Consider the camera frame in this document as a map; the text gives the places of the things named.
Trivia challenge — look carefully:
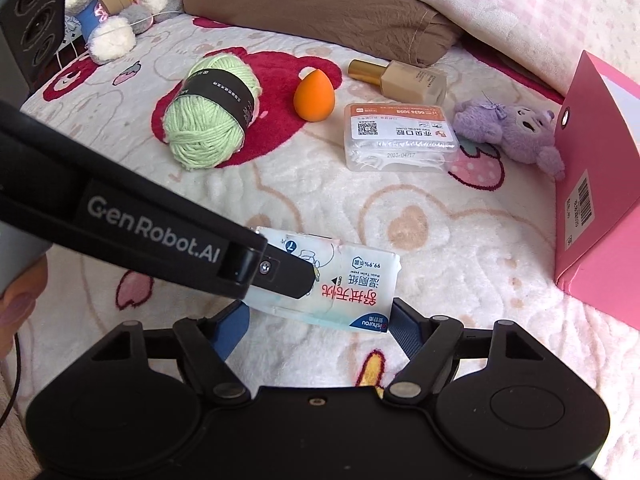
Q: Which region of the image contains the orange makeup sponge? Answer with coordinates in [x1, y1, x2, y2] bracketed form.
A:
[293, 69, 337, 122]

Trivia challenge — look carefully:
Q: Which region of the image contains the orange white mask packet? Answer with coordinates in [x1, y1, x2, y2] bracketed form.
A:
[344, 103, 460, 173]

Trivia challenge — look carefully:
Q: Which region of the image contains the white wet wipes packet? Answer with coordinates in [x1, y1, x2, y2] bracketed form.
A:
[245, 226, 403, 333]

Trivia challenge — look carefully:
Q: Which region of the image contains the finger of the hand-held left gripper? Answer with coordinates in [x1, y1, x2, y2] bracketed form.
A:
[250, 243, 322, 299]

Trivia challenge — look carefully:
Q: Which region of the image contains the foundation bottle with gold cap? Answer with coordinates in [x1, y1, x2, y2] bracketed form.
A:
[348, 59, 448, 106]

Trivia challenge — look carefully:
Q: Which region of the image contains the pink cardboard box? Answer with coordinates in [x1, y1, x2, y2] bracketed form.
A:
[554, 50, 640, 333]

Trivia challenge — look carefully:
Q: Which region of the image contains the purple plush toy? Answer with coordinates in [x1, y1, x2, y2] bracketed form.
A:
[453, 92, 566, 181]

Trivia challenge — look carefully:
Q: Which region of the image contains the printed bear blanket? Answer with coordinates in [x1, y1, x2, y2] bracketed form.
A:
[0, 12, 640, 480]

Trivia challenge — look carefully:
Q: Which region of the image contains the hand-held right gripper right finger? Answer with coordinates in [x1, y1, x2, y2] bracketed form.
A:
[381, 297, 548, 403]

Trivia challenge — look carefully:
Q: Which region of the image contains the green yarn ball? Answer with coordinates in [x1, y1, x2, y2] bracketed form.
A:
[162, 52, 263, 171]

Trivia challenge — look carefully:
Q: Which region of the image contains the black cable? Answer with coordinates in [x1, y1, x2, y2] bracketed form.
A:
[0, 332, 22, 426]

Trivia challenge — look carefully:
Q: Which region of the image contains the black speaker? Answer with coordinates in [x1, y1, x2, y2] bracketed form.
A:
[0, 0, 69, 93]

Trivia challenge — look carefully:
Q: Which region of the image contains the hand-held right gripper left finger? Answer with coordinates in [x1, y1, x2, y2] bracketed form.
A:
[90, 299, 252, 407]

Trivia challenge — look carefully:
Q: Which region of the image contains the pink patterned pillow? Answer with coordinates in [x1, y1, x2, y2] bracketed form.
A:
[365, 0, 640, 106]

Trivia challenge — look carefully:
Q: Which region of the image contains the person's left hand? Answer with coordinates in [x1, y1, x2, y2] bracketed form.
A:
[0, 252, 53, 361]

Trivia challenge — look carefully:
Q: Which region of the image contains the brown pillow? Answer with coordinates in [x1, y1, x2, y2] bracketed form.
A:
[182, 0, 463, 68]

